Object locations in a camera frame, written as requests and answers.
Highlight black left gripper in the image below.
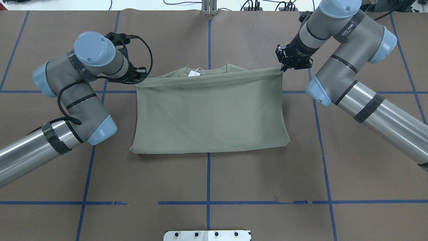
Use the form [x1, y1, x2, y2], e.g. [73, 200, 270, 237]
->
[105, 32, 148, 84]

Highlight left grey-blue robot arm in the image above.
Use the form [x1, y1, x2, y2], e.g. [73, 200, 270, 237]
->
[0, 31, 151, 187]

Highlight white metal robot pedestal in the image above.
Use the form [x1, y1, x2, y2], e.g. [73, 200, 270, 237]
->
[163, 230, 252, 241]

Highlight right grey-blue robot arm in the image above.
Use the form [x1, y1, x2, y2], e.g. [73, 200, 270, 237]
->
[276, 0, 428, 171]

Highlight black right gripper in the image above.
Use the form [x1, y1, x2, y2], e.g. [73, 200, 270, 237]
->
[275, 34, 318, 72]

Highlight olive green long-sleeve shirt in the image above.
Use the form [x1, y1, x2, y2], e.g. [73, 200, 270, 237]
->
[130, 64, 290, 154]

